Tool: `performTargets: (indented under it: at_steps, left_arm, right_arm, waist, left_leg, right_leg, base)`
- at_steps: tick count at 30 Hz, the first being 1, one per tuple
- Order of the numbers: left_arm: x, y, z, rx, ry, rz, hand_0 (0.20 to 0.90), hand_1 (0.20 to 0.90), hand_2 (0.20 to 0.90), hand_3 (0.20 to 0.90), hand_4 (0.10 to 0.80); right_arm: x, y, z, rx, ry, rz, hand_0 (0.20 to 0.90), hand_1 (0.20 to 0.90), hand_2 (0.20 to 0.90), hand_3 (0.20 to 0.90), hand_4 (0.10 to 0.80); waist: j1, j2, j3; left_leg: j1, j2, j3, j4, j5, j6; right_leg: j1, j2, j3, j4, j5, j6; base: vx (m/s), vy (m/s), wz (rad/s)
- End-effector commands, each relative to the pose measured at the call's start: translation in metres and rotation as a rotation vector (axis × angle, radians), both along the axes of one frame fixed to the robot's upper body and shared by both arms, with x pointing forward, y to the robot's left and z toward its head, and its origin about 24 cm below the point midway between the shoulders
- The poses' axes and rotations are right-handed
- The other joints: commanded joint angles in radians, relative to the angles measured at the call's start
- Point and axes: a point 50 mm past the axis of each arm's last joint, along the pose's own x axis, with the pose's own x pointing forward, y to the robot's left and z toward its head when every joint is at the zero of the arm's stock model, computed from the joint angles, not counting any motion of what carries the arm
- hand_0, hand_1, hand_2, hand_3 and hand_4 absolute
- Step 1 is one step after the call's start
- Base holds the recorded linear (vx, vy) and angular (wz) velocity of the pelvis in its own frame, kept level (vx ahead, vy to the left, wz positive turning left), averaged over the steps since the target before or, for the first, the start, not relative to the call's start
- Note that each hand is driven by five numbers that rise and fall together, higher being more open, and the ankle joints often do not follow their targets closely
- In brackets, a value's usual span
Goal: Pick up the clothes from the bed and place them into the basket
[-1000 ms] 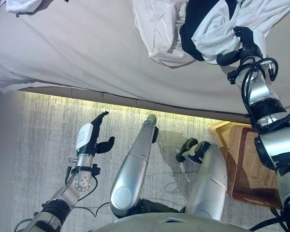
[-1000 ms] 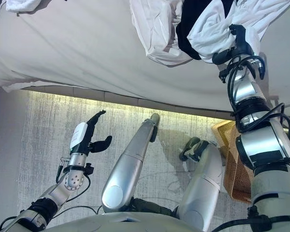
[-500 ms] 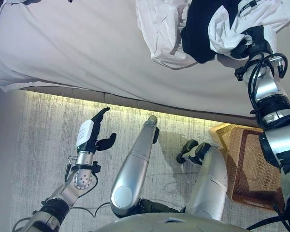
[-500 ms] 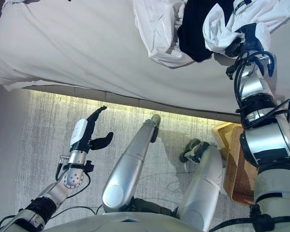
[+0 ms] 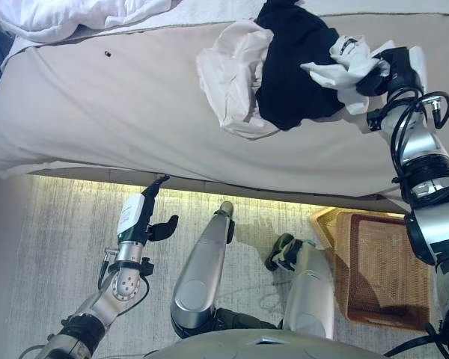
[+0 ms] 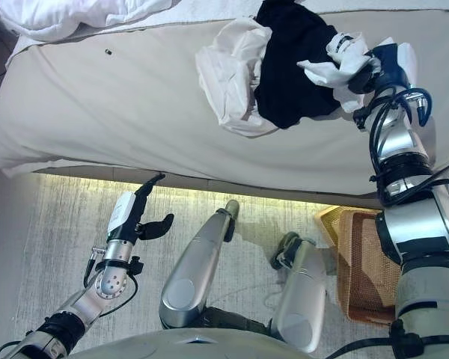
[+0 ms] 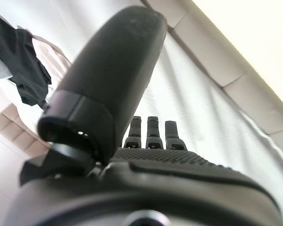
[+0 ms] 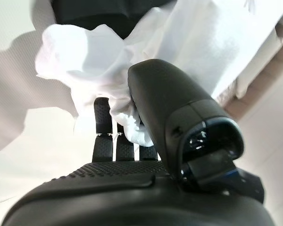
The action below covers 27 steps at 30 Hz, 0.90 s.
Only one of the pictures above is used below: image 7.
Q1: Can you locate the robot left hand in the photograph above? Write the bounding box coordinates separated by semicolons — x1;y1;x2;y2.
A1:
4;5;283;226

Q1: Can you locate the wicker laundry basket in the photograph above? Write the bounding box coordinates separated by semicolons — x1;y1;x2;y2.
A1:
0;24;73;157

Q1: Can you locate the bed with beige cover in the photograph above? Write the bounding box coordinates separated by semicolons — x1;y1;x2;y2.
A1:
0;0;283;203

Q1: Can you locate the black garment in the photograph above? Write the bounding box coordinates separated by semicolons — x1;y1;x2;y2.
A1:
0;15;52;110

